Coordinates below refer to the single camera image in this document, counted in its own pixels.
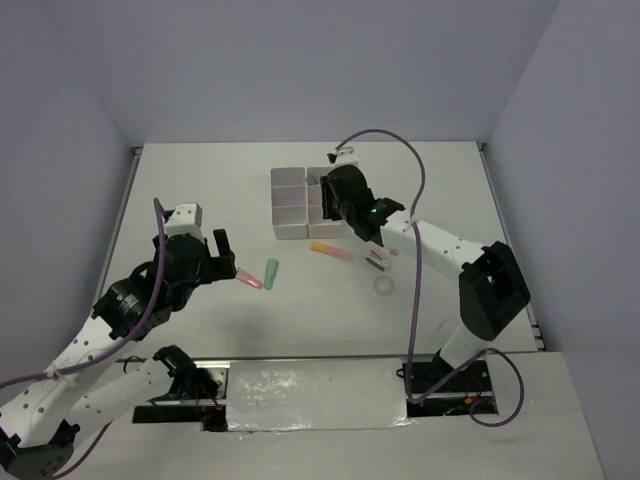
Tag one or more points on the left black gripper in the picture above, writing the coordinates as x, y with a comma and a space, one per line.
219, 267

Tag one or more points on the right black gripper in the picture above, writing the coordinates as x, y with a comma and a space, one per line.
328, 211

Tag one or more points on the green highlighter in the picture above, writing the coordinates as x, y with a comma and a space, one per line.
271, 271

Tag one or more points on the orange pink highlighter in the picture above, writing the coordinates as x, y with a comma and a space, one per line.
329, 250

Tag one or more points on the pink stapler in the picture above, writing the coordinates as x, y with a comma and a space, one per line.
377, 257

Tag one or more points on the clear tape roll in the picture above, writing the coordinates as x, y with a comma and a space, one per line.
383, 285

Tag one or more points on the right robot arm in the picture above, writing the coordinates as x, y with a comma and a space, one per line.
491, 287

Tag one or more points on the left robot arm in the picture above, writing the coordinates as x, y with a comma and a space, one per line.
60, 407

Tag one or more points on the right white organizer tray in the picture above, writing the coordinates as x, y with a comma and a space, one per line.
318, 227

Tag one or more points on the silver foil cover plate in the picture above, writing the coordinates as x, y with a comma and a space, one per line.
315, 395

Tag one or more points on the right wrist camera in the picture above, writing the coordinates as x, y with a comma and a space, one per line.
343, 156

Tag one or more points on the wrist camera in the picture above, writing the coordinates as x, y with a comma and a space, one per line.
343, 156
184, 219

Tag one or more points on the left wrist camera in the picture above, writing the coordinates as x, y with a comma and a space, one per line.
184, 219

